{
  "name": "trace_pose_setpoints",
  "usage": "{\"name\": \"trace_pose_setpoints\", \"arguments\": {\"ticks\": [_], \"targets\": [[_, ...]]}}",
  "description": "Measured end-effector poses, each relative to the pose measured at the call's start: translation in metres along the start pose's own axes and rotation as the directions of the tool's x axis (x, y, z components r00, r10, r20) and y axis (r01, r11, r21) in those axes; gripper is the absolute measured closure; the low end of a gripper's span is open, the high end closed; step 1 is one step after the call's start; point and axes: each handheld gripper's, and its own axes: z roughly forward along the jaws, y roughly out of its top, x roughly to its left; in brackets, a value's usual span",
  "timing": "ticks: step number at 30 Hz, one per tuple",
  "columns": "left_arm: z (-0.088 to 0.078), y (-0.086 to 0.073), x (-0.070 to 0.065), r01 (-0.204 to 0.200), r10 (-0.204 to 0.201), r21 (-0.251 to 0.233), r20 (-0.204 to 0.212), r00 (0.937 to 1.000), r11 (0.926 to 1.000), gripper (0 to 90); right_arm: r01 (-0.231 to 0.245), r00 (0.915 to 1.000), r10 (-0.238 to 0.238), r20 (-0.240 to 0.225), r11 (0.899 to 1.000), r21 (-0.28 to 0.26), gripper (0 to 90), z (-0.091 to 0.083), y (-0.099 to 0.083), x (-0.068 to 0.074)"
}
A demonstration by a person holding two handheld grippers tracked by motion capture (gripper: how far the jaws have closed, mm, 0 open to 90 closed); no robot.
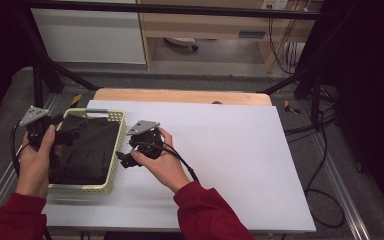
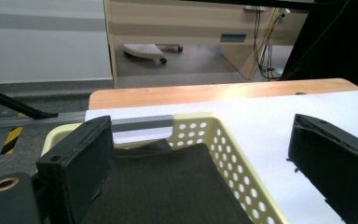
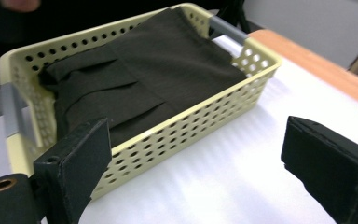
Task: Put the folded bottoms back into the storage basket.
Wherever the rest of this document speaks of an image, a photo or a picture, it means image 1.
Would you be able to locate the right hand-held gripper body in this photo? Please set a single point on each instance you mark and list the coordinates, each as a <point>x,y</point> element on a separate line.
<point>145,138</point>

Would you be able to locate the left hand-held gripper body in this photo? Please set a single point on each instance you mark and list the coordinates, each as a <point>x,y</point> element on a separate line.
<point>35,125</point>

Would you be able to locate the pale yellow perforated plastic basket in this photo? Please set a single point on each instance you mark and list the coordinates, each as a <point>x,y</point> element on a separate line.
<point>111,180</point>

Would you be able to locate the dark pants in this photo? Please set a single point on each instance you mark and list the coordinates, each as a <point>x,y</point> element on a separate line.
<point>86,156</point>

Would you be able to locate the person's right hand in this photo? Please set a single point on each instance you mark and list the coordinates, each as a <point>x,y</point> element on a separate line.
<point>165,166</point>

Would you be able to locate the person's left hand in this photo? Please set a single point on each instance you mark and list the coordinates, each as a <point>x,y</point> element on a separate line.
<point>33,170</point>

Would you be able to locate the yellow black floor tape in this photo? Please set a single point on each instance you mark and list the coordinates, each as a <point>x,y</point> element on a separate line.
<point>76,100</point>
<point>291,107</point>

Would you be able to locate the white cabinet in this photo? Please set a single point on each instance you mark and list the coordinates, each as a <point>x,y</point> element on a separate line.
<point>86,36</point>

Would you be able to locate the light wooden desk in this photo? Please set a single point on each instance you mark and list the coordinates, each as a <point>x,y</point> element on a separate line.
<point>196,25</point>

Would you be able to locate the grey-green desk label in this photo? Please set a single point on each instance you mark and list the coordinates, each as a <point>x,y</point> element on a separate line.
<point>251,34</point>

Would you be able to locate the white power strip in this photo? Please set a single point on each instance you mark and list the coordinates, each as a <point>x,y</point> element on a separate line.
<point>275,4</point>

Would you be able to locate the aluminium floor rail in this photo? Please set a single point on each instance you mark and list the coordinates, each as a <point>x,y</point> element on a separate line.
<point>345,186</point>
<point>0,186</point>

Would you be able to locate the black metal frame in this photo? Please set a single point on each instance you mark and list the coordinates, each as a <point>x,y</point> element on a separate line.
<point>180,10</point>

